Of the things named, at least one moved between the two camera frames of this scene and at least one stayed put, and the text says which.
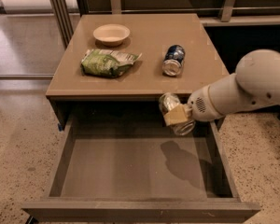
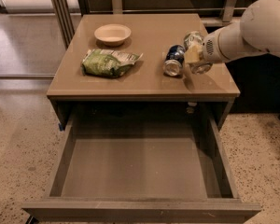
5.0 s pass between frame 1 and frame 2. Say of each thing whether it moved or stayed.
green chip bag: stayed
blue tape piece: stayed
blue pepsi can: stayed
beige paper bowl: stayed
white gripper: moved
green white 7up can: moved
